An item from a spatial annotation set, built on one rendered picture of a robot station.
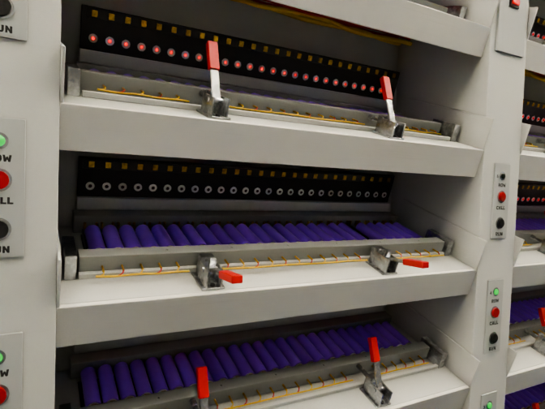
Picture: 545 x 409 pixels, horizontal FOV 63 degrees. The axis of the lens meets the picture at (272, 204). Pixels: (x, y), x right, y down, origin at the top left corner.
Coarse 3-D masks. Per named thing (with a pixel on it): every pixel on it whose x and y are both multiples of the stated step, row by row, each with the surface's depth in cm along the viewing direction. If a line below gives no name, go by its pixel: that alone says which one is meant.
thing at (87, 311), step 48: (480, 240) 70; (96, 288) 46; (144, 288) 47; (192, 288) 49; (240, 288) 51; (288, 288) 54; (336, 288) 58; (384, 288) 62; (432, 288) 67; (96, 336) 44
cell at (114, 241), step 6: (108, 228) 55; (114, 228) 56; (102, 234) 56; (108, 234) 54; (114, 234) 54; (108, 240) 53; (114, 240) 52; (120, 240) 53; (108, 246) 52; (114, 246) 51; (120, 246) 51
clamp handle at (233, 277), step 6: (210, 264) 50; (210, 270) 49; (216, 270) 48; (222, 270) 47; (228, 270) 47; (222, 276) 46; (228, 276) 45; (234, 276) 44; (240, 276) 44; (234, 282) 44; (240, 282) 44
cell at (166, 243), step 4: (152, 228) 59; (156, 228) 58; (160, 228) 58; (164, 228) 59; (152, 232) 58; (156, 232) 57; (160, 232) 57; (164, 232) 57; (156, 236) 57; (160, 236) 56; (164, 236) 56; (168, 236) 56; (156, 240) 57; (160, 240) 55; (164, 240) 55; (168, 240) 55; (160, 244) 55; (164, 244) 54; (168, 244) 54; (172, 244) 54
